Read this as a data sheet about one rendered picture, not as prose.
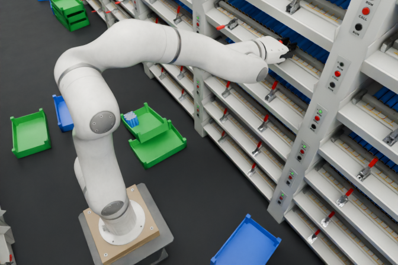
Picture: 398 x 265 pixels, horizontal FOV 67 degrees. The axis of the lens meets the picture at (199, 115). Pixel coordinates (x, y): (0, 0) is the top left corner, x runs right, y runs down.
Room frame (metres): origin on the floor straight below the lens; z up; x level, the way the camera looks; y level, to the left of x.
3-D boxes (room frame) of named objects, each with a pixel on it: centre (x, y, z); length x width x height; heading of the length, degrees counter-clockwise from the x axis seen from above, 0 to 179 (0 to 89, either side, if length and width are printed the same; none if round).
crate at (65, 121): (1.41, 0.88, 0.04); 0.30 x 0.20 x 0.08; 25
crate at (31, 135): (1.21, 1.09, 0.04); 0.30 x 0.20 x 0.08; 24
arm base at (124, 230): (0.50, 0.32, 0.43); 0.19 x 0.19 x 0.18
